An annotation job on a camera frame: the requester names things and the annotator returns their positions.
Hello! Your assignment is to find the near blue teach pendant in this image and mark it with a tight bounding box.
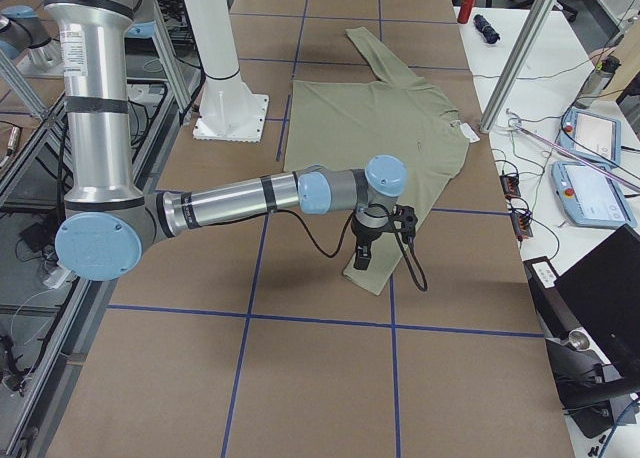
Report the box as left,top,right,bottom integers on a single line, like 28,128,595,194
551,161,637,229

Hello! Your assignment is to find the dark blue folded umbrella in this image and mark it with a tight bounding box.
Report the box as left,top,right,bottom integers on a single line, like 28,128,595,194
473,14,500,45

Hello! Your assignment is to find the black monitor stand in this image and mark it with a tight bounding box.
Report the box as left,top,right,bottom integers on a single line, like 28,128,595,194
545,330,639,438

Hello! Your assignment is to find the long metal reacher stick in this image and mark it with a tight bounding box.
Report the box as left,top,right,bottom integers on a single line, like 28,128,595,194
506,109,639,193

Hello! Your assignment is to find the white paper clothing tag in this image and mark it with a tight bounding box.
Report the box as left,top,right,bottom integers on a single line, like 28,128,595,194
458,123,480,143

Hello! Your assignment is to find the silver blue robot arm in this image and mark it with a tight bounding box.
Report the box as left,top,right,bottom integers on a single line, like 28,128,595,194
1,5,52,59
44,0,416,281

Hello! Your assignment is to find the red electronics board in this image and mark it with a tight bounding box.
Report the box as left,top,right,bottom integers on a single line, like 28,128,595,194
499,174,521,199

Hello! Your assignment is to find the black laptop computer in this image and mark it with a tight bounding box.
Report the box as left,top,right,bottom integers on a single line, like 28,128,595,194
524,225,639,376

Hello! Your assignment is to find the blue teach pendant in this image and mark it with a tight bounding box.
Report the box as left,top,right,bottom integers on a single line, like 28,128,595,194
557,107,621,166
551,161,637,229

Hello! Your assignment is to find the aluminium frame post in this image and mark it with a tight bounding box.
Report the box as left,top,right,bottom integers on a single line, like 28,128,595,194
480,0,557,133

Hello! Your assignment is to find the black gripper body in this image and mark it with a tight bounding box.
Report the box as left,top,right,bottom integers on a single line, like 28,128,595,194
351,206,391,251

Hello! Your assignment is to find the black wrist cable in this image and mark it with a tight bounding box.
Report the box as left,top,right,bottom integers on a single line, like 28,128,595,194
267,203,429,293

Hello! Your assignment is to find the grey water bottle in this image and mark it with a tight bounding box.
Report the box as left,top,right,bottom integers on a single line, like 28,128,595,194
573,55,621,109

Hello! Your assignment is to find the far blue teach pendant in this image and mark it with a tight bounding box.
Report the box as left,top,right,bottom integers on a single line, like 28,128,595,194
557,107,621,166

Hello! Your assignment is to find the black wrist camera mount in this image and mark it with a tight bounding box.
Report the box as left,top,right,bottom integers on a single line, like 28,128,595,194
392,205,418,245

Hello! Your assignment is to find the aluminium frame rail structure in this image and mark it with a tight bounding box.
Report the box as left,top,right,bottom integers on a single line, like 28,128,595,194
1,0,198,457

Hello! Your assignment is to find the olive green long-sleeve shirt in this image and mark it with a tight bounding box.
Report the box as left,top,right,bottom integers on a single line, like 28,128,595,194
283,26,470,297

